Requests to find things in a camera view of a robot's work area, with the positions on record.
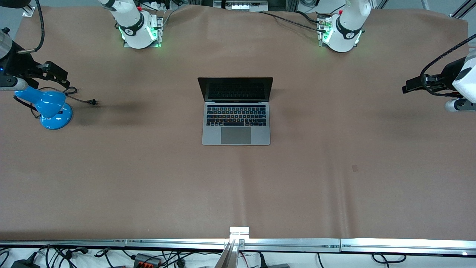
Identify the grey laptop computer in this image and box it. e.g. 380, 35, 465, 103
197, 77, 274, 146

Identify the blue desk lamp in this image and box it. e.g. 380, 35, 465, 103
14, 89, 73, 130

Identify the black power adapter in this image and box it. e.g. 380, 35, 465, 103
10, 258, 41, 268

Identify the grey power strip box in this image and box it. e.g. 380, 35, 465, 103
213, 0, 269, 12

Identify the grey connector box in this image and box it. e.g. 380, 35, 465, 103
133, 253, 163, 267

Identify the brown table cover mat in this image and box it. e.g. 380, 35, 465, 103
0, 4, 476, 241

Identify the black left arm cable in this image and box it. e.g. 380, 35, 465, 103
420, 34, 476, 98

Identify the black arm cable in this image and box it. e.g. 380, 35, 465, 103
420, 34, 476, 98
16, 0, 45, 55

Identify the black lamp power cord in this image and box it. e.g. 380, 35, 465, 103
13, 86, 99, 119

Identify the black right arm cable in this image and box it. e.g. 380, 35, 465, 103
16, 0, 45, 55

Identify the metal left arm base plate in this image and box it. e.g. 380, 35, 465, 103
317, 13, 363, 48

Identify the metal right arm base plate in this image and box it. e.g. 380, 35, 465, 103
123, 15, 164, 49

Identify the black base supply cable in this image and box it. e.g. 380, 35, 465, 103
257, 10, 328, 33

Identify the aluminium table edge rail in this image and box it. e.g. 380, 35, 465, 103
0, 238, 476, 256

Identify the black floor cable bundle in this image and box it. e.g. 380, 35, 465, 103
35, 244, 90, 268

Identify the black floor cable loop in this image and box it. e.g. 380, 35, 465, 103
372, 252, 406, 264

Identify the aluminium camera mount post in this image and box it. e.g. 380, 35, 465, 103
215, 226, 250, 268

